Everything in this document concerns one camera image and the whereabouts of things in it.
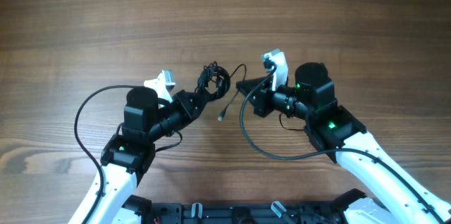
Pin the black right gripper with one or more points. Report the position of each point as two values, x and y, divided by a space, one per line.
261 101

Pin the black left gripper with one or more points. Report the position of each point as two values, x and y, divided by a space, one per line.
185 104

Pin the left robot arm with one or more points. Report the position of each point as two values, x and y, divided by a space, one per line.
127 156

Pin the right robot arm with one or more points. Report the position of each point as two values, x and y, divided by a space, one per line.
332 130

